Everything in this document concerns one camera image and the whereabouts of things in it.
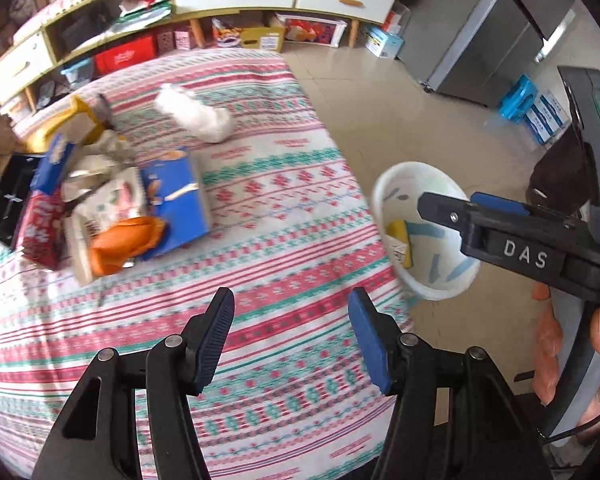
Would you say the red snack packet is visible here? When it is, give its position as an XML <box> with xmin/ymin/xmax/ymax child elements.
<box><xmin>18</xmin><ymin>191</ymin><xmax>65</xmax><ymax>270</ymax></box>

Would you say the yellow lion cardboard box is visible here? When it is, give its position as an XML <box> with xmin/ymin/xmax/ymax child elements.
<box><xmin>211</xmin><ymin>15</ymin><xmax>285</xmax><ymax>52</ymax></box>

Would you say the silver refrigerator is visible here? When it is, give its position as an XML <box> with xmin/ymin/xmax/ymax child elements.
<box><xmin>422</xmin><ymin>0</ymin><xmax>574</xmax><ymax>108</ymax></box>

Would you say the person's right hand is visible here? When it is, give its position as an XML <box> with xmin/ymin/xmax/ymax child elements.
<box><xmin>531</xmin><ymin>282</ymin><xmax>600</xmax><ymax>430</ymax></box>

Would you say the grey paper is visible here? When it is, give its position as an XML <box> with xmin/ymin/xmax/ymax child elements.
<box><xmin>60</xmin><ymin>130</ymin><xmax>135</xmax><ymax>203</ymax></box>

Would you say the black tray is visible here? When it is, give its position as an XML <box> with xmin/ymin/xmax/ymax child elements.
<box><xmin>0</xmin><ymin>153</ymin><xmax>43</xmax><ymax>252</ymax></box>

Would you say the red storage box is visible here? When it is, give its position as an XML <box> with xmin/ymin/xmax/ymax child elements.
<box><xmin>94</xmin><ymin>35</ymin><xmax>157</xmax><ymax>76</ymax></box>

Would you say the white fruit snack pouch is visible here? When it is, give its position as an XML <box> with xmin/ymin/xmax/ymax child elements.
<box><xmin>60</xmin><ymin>166</ymin><xmax>147</xmax><ymax>286</ymax></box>

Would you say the red white picture box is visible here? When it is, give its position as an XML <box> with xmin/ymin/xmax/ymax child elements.
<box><xmin>275</xmin><ymin>13</ymin><xmax>348</xmax><ymax>48</ymax></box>

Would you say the patterned striped tablecloth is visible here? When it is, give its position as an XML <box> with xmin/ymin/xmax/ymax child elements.
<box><xmin>0</xmin><ymin>49</ymin><xmax>411</xmax><ymax>479</ymax></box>

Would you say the blue white carton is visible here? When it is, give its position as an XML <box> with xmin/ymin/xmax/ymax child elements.
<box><xmin>364</xmin><ymin>25</ymin><xmax>404</xmax><ymax>60</ymax></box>

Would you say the blue almond snack box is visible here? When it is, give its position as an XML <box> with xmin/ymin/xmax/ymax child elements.
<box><xmin>140</xmin><ymin>146</ymin><xmax>212</xmax><ymax>260</ymax></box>

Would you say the orange snack bag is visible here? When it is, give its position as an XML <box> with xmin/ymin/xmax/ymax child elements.
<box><xmin>88</xmin><ymin>216</ymin><xmax>166</xmax><ymax>278</ymax></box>

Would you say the blue cookie box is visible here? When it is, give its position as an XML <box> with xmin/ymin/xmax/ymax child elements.
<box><xmin>30</xmin><ymin>133</ymin><xmax>80</xmax><ymax>196</ymax></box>

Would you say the yellow paper bag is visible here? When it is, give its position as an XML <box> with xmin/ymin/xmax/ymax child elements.
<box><xmin>23</xmin><ymin>96</ymin><xmax>106</xmax><ymax>154</ymax></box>

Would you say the white trash bin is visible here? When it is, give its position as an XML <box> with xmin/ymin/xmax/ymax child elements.
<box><xmin>370</xmin><ymin>162</ymin><xmax>480</xmax><ymax>301</ymax></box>

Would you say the white tissue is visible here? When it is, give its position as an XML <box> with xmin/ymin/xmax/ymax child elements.
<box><xmin>155</xmin><ymin>84</ymin><xmax>235</xmax><ymax>144</ymax></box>

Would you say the white wooden tv cabinet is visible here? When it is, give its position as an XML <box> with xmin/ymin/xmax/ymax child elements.
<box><xmin>0</xmin><ymin>0</ymin><xmax>399</xmax><ymax>116</ymax></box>

